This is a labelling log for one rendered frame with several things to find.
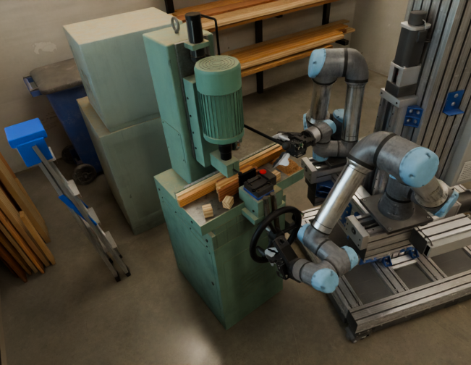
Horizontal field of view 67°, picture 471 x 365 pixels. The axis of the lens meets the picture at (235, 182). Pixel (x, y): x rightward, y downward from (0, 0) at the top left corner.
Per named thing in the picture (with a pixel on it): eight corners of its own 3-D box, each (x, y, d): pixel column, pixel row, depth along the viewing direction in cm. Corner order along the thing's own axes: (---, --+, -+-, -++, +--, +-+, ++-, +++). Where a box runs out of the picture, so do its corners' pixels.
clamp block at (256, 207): (257, 219, 152) (257, 203, 146) (238, 203, 161) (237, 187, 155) (283, 203, 158) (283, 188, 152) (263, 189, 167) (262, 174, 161)
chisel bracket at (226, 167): (228, 181, 160) (226, 166, 155) (210, 166, 169) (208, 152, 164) (241, 174, 164) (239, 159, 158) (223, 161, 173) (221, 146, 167)
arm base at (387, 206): (399, 193, 166) (404, 177, 159) (421, 215, 154) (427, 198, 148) (370, 201, 163) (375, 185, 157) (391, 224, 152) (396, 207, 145)
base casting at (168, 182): (213, 251, 160) (210, 238, 154) (155, 189, 197) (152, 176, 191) (286, 207, 179) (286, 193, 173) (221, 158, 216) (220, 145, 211)
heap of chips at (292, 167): (288, 176, 168) (289, 169, 166) (269, 163, 177) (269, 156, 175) (302, 168, 172) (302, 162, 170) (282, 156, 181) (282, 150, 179)
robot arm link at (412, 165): (429, 179, 148) (391, 127, 108) (464, 198, 138) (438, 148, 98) (411, 203, 150) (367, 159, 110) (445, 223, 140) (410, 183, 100)
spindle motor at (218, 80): (218, 150, 142) (210, 76, 123) (195, 133, 154) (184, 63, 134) (252, 135, 150) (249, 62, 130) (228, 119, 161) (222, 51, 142)
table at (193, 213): (213, 250, 144) (212, 240, 140) (177, 210, 164) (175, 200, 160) (318, 187, 170) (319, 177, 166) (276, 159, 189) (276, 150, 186)
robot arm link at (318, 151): (336, 163, 168) (338, 143, 161) (312, 162, 170) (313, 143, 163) (334, 153, 174) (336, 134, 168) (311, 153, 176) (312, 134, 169)
